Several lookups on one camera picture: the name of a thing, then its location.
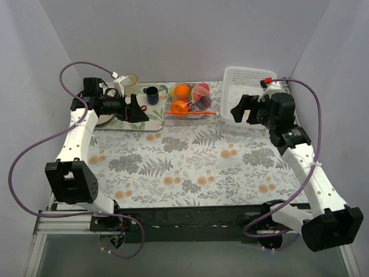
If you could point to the cream enamel mug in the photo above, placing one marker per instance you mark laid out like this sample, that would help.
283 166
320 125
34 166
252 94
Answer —
131 85

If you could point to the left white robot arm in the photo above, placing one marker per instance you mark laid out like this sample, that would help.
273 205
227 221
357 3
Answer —
69 176

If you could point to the clear zip top bag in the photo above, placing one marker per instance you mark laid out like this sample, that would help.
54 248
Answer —
203 107

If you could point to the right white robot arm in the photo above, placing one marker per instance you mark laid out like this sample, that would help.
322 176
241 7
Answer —
315 211

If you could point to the floral table mat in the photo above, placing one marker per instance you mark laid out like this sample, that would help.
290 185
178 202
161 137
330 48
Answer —
188 162

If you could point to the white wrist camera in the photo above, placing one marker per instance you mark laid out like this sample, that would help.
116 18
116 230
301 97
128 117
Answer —
119 84
269 87

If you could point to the fake whole orange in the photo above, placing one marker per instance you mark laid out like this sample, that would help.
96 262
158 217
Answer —
182 91

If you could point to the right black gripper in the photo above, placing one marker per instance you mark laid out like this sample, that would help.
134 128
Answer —
252 108

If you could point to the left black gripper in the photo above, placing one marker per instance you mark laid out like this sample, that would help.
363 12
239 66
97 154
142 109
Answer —
128 108

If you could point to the red rimmed plate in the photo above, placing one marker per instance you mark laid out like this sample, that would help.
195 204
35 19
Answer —
104 119

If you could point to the fake watermelon slice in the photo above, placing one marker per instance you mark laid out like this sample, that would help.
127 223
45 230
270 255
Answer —
199 92

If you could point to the fake red apple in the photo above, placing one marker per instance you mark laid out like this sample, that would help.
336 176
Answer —
204 85

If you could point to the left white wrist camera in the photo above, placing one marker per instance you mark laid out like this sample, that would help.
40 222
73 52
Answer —
119 84

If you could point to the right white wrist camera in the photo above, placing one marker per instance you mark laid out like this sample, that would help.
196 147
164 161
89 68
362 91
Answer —
269 87

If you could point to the dark blue cup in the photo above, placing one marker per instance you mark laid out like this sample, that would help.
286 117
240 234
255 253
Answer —
152 95

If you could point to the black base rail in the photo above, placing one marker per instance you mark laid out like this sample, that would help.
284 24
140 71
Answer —
189 224

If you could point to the white plastic basket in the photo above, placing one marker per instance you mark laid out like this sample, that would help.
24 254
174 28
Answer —
239 81

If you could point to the fake orange half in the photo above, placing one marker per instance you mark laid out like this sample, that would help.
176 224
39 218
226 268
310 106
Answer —
179 107

